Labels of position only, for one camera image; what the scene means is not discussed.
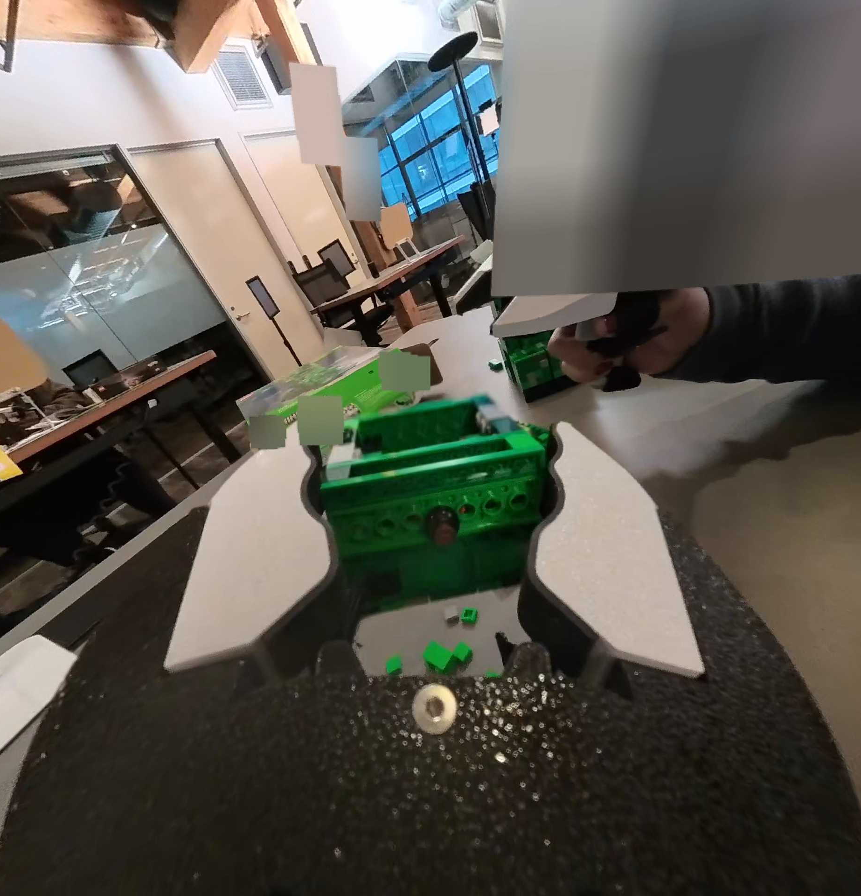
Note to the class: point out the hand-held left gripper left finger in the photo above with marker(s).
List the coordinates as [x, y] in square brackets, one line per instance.
[255, 560]

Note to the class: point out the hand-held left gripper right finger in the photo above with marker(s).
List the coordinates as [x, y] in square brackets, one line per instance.
[605, 560]

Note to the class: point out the tall green mosaic brick build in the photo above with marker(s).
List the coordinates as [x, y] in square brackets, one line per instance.
[535, 371]

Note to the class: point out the green mosaic brick cube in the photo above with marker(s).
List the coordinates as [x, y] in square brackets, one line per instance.
[430, 490]

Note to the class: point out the person's right forearm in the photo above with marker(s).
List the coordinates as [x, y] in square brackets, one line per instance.
[787, 329]

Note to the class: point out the wooden office desk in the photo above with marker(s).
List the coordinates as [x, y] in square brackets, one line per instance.
[402, 269]
[122, 392]

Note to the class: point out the grey desk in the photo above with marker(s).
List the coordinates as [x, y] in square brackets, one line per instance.
[752, 490]

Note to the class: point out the person's right hand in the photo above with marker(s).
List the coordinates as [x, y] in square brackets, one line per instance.
[682, 329]

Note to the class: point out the green toy box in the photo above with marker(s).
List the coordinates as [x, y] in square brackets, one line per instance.
[318, 378]

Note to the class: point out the loose small green bricks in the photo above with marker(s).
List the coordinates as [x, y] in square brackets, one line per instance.
[437, 654]

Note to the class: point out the large window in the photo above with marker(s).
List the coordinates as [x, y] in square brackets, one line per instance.
[430, 147]

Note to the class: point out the black office chair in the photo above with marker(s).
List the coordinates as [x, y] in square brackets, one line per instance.
[322, 283]

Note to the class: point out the black floor lamp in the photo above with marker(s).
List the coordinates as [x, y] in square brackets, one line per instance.
[465, 105]

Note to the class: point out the tablet on pole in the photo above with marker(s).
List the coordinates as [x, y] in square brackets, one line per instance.
[262, 297]

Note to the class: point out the white booklet stand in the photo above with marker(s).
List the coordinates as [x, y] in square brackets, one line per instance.
[25, 686]

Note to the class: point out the wall air vent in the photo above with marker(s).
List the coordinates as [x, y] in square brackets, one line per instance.
[241, 77]

